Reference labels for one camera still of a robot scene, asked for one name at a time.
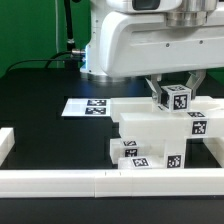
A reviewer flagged white U-shaped fence frame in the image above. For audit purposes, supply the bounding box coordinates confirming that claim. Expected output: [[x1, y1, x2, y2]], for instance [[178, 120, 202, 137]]
[[0, 126, 224, 199]]

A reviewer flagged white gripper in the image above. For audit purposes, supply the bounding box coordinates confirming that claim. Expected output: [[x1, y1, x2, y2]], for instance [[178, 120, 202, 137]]
[[99, 9, 224, 104]]

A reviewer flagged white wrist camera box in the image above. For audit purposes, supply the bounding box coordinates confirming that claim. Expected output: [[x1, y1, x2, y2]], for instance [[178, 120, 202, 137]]
[[106, 0, 182, 14]]

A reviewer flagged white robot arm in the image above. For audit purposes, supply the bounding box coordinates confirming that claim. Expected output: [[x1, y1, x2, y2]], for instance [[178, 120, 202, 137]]
[[81, 0, 224, 104]]

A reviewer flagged white chair back frame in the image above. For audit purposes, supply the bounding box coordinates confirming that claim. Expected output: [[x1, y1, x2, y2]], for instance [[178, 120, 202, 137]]
[[110, 96, 224, 140]]

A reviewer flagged white marker base sheet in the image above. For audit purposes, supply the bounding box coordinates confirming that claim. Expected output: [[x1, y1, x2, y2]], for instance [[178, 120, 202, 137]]
[[62, 98, 111, 117]]

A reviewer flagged black cable bundle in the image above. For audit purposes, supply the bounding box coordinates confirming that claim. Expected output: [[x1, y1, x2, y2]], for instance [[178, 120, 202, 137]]
[[6, 0, 88, 73]]

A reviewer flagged white tagged chair nut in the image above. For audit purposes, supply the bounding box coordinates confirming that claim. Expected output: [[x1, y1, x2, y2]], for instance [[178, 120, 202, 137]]
[[161, 84, 191, 112]]

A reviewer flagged white chair seat plate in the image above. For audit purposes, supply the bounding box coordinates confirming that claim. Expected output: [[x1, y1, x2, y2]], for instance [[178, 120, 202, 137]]
[[137, 139, 186, 169]]

